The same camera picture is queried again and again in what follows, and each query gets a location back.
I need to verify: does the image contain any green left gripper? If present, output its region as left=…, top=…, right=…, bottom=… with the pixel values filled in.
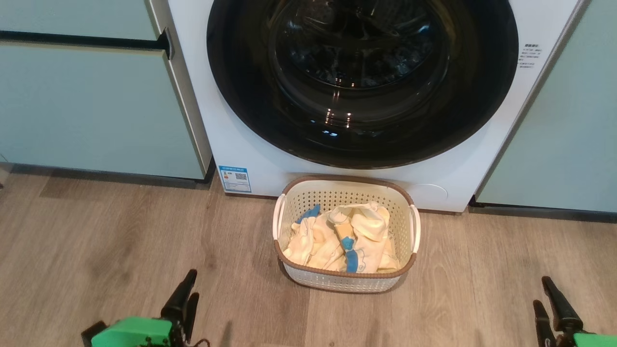
left=91, top=269, right=200, bottom=347

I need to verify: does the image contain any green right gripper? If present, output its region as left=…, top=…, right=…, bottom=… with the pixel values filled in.
left=533, top=276, right=617, bottom=347

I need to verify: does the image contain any cream baby clothes pile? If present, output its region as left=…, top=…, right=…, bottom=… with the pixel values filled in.
left=282, top=204, right=349, bottom=271

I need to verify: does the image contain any cream baby garment bear print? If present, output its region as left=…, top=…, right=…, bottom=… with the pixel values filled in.
left=328, top=201, right=401, bottom=274

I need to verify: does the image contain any black round washer door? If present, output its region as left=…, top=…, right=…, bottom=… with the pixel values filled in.
left=206, top=0, right=519, bottom=170

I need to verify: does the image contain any white front-load washing machine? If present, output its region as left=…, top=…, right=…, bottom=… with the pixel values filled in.
left=166, top=0, right=580, bottom=213

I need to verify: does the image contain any pale green wide cabinet door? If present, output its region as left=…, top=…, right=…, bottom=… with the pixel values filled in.
left=475, top=0, right=617, bottom=213

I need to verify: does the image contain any pale green tall cabinet door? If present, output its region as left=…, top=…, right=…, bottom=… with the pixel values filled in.
left=0, top=41, right=207, bottom=180

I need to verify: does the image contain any dark cabinet plinth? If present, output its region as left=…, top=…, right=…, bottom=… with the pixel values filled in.
left=10, top=157, right=216, bottom=189
left=469, top=195, right=617, bottom=224

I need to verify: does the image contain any blue energy label sticker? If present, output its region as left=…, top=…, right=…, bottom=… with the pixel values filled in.
left=218, top=165, right=252, bottom=194

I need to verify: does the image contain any white laundry basket brown rim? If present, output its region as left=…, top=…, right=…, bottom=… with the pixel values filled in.
left=272, top=175, right=421, bottom=294

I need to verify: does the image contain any pale green cabinet drawer front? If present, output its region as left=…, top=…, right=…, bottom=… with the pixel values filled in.
left=0, top=0, right=160, bottom=41

